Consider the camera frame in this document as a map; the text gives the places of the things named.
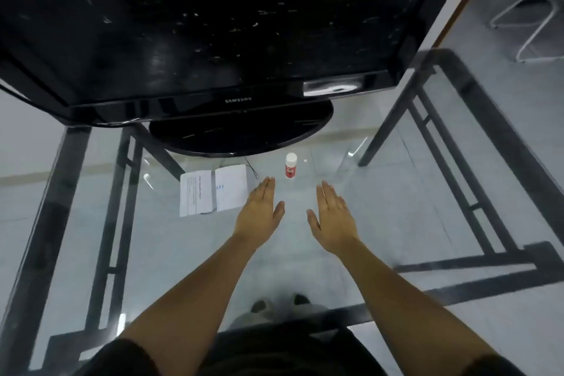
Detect person's left hand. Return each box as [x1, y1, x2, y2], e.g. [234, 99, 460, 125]
[232, 176, 286, 250]

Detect person's right hand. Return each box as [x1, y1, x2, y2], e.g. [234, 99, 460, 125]
[306, 180, 360, 256]

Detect white paper with blue mark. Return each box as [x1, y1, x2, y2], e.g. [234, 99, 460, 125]
[214, 164, 249, 213]

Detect white paper with text lines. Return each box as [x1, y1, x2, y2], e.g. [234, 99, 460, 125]
[179, 170, 217, 218]

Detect person's right forearm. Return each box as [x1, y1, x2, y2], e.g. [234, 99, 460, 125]
[320, 237, 501, 376]

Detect person's left forearm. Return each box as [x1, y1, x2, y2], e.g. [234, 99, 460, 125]
[115, 233, 260, 376]

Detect grey trousers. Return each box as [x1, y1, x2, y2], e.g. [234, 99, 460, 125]
[227, 303, 331, 333]

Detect black shirt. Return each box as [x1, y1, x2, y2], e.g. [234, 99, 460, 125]
[75, 320, 529, 376]

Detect black flat screen television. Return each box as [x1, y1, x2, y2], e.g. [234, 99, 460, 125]
[0, 0, 479, 157]

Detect black metal table frame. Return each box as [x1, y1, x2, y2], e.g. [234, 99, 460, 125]
[0, 48, 564, 376]

